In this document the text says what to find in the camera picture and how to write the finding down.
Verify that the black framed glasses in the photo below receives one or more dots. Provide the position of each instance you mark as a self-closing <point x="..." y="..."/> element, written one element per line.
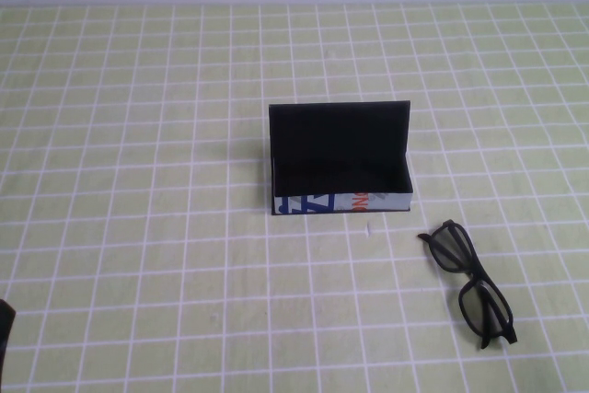
<point x="478" y="315"/>

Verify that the green white-checked tablecloth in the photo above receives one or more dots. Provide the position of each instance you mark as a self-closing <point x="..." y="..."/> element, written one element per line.
<point x="184" y="319"/>

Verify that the black printed glasses case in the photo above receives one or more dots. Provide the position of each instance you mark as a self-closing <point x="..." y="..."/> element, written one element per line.
<point x="336" y="144"/>

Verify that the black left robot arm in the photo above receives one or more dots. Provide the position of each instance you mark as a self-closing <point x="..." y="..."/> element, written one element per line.
<point x="5" y="324"/>

